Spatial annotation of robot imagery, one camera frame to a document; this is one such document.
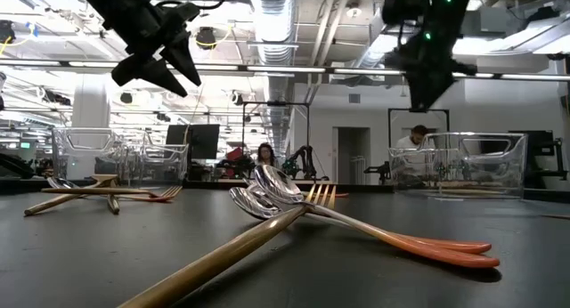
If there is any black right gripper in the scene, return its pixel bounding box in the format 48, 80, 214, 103
385, 29, 477, 111

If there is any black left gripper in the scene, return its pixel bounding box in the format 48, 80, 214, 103
77, 0, 202, 98

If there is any person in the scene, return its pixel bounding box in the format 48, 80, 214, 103
395, 124, 431, 151
256, 142, 280, 169

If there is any black ceiling dome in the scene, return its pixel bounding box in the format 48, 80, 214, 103
195, 26, 218, 51

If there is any black computer monitor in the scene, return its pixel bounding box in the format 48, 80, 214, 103
165, 123, 221, 161

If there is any clear plastic bin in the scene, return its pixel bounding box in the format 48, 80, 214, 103
387, 131, 529, 200
51, 126, 191, 188

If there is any long ceiling light bar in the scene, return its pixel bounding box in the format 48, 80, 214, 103
0, 58, 570, 82

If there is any black equipment stand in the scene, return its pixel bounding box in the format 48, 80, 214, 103
509, 129, 570, 190

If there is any black ceiling device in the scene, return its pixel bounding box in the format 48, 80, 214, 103
0, 19, 17, 45

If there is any black slanted equipment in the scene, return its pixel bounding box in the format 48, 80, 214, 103
0, 151, 36, 181

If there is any black metal frame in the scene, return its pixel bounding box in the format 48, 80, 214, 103
387, 107, 451, 151

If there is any silver ventilation duct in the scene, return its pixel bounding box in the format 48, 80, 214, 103
354, 29, 404, 76
247, 0, 297, 156

